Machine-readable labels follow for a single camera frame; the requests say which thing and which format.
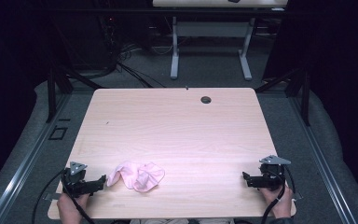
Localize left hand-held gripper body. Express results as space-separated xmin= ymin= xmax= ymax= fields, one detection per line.
xmin=62 ymin=161 xmax=100 ymax=199

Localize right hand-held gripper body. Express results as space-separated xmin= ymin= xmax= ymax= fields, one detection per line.
xmin=249 ymin=154 xmax=292 ymax=191

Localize pink cloth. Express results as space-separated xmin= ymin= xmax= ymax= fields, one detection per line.
xmin=106 ymin=161 xmax=166 ymax=193

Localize person's right hand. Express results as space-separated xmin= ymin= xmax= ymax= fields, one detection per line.
xmin=259 ymin=185 xmax=295 ymax=220

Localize person's left hand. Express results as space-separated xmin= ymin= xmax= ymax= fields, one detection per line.
xmin=56 ymin=191 xmax=90 ymax=224

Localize white desk with metal legs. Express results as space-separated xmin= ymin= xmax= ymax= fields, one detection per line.
xmin=151 ymin=0 xmax=289 ymax=81

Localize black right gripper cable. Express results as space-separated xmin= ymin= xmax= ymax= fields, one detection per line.
xmin=260 ymin=165 xmax=296 ymax=224

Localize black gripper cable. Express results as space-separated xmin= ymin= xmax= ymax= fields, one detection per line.
xmin=31 ymin=167 xmax=96 ymax=224
xmin=260 ymin=165 xmax=296 ymax=224

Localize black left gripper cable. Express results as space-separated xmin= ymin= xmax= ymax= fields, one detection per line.
xmin=31 ymin=167 xmax=96 ymax=224

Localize aluminium floor rail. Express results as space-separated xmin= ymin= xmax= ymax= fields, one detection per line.
xmin=287 ymin=96 xmax=358 ymax=224
xmin=0 ymin=92 xmax=73 ymax=224

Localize black metal frame strut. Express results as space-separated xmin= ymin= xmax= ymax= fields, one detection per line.
xmin=45 ymin=66 xmax=104 ymax=124
xmin=255 ymin=66 xmax=312 ymax=127

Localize bundle of black floor cables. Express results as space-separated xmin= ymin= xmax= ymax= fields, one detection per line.
xmin=74 ymin=40 xmax=169 ymax=90

